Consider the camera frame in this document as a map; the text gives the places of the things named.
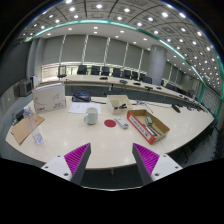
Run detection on long curved conference desk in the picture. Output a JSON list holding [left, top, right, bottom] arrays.
[[43, 74, 214, 114]]

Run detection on shallow red-edged cardboard box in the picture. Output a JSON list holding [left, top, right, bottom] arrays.
[[126, 108, 171, 145]]

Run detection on small black desk device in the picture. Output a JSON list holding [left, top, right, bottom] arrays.
[[171, 103, 182, 114]]

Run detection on small open beige box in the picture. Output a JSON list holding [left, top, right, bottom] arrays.
[[105, 94, 134, 116]]

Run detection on grey round column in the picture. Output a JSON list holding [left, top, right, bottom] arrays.
[[147, 44, 168, 87]]

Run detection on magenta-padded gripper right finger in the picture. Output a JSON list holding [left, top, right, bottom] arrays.
[[131, 142, 184, 186]]

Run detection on ceiling lights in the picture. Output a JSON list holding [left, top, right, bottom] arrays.
[[23, 0, 221, 81]]

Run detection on clear plastic water bottle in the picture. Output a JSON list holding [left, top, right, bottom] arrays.
[[22, 105, 44, 145]]

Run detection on large white cardboard box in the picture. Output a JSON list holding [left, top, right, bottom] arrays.
[[31, 82, 67, 115]]

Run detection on row of black office chairs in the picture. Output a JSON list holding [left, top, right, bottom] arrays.
[[57, 64, 154, 85]]

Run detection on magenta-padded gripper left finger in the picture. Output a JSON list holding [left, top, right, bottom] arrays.
[[40, 142, 92, 186]]

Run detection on flat brown cardboard piece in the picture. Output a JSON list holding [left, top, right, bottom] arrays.
[[10, 113, 46, 146]]

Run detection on white ceramic mug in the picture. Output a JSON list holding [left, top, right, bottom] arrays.
[[83, 106, 100, 126]]

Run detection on black electronic device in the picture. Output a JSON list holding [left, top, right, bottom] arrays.
[[71, 91, 92, 103]]

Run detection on black power strip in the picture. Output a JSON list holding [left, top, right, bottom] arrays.
[[13, 109, 26, 123]]

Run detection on white paper sheet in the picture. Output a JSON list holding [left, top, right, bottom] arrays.
[[67, 101, 102, 115]]

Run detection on grey box monitor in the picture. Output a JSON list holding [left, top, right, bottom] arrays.
[[17, 79, 34, 98]]

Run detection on flat round red coaster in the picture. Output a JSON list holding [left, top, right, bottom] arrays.
[[103, 119, 117, 128]]

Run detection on white remote control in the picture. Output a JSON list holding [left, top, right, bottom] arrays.
[[113, 115, 130, 130]]

